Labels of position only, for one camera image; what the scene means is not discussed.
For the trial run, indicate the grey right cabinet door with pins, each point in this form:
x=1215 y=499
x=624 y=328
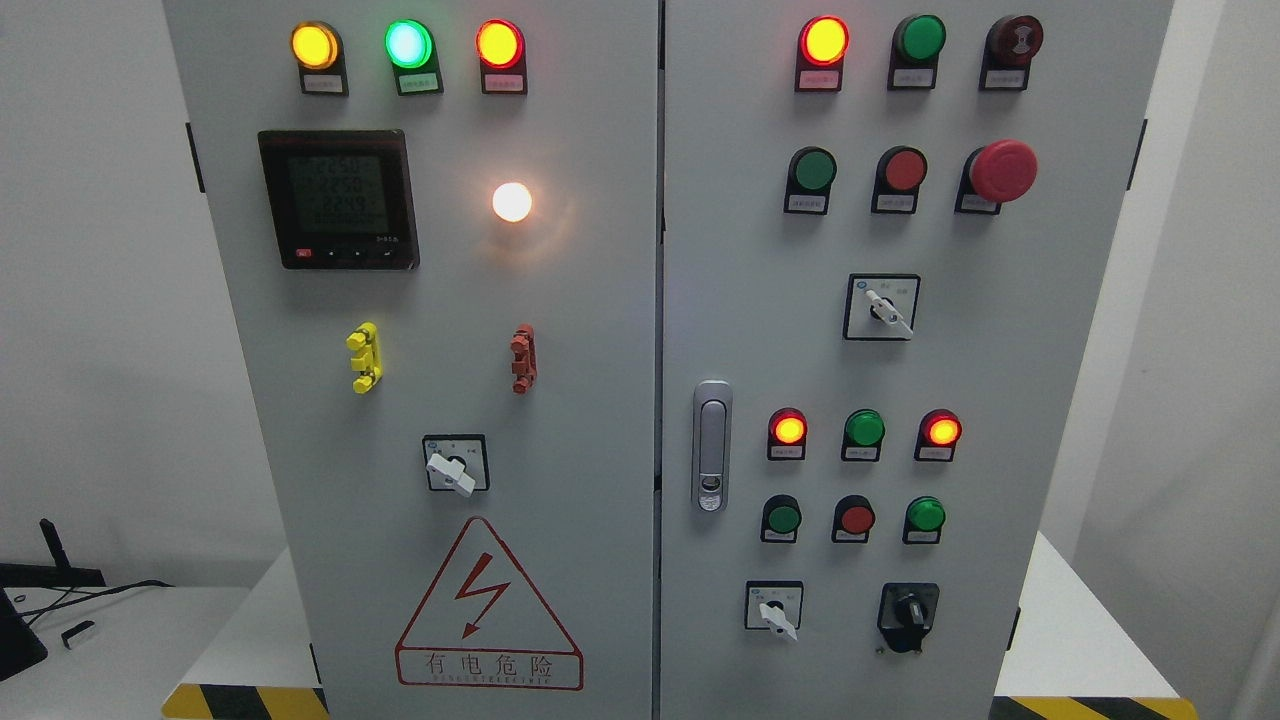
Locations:
x=756 y=297

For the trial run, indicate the red emergency stop mushroom button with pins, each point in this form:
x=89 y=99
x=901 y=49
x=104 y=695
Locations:
x=1000 y=172

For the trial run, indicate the black digital power meter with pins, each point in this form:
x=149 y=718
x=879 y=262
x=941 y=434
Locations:
x=341 y=199

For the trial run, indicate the red indicator light middle right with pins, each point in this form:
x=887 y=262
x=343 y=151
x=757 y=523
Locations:
x=938 y=434

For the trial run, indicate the dark red buzzer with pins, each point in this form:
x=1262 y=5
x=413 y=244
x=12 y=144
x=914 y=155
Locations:
x=1011 y=45

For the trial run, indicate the grey left cabinet door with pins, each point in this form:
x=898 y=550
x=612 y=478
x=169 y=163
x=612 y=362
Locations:
x=571 y=462

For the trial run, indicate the red indicator light middle left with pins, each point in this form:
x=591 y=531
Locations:
x=787 y=435

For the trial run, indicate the green indicator light lower right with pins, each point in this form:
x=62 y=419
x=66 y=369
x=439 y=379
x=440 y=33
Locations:
x=924 y=519

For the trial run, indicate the green indicator light middle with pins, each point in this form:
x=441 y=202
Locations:
x=863 y=438

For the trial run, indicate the grey cabinet door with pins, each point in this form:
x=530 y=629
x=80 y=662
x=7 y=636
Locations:
x=571 y=462
x=756 y=297

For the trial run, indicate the black rotary knob switch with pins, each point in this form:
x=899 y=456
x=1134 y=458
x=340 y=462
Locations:
x=906 y=614

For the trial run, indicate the left door white selector switch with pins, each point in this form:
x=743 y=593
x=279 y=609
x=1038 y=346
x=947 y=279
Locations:
x=456 y=463

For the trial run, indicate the red indicator light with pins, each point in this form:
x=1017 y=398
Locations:
x=821 y=48
x=938 y=434
x=500 y=47
x=787 y=435

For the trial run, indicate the green indicator light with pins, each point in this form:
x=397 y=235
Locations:
x=863 y=438
x=915 y=51
x=924 y=519
x=413 y=54

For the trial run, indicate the red indicator light top right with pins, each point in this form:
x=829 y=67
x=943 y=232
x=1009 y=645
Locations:
x=821 y=48

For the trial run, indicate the green push button upper row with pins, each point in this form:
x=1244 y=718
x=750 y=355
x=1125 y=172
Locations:
x=810 y=175

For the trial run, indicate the yellow terminal connector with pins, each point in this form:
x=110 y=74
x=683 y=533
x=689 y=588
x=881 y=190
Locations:
x=363 y=342

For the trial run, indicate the red push button upper row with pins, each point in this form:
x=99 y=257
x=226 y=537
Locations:
x=899 y=174

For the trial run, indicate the red terminal connector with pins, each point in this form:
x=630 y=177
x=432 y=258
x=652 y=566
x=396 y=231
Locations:
x=524 y=364

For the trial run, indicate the yellow indicator light top left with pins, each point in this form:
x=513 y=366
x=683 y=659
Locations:
x=321 y=62

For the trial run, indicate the silver cabinet door latch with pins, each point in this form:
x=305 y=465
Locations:
x=711 y=432

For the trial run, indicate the lower white selector switch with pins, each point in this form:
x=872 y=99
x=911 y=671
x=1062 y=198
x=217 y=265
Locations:
x=774 y=606

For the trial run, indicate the upper right white selector switch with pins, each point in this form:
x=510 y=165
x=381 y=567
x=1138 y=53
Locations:
x=881 y=307

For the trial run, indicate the green push button lower left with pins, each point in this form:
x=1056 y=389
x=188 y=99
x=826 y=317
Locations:
x=781 y=517

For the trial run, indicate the green indicator light top right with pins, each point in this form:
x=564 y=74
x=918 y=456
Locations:
x=915 y=51

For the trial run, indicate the black device with antenna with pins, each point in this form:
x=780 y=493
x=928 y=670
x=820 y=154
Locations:
x=60 y=572

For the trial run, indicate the white table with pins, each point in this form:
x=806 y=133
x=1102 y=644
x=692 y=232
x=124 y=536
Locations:
x=158 y=653

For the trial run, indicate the red indicator light top left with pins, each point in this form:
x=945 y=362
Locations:
x=500 y=47

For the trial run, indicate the red electric hazard warning sticker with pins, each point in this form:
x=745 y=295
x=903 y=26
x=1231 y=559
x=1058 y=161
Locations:
x=483 y=623

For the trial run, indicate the red push button lower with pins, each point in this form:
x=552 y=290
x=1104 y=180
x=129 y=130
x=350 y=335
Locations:
x=852 y=521

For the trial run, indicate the green indicator light top left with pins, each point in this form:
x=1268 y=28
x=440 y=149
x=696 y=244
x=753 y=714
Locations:
x=413 y=54

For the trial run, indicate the white glowing lamp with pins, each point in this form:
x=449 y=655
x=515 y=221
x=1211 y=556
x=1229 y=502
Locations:
x=512 y=202

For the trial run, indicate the small black white adapter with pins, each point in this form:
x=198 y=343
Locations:
x=76 y=635

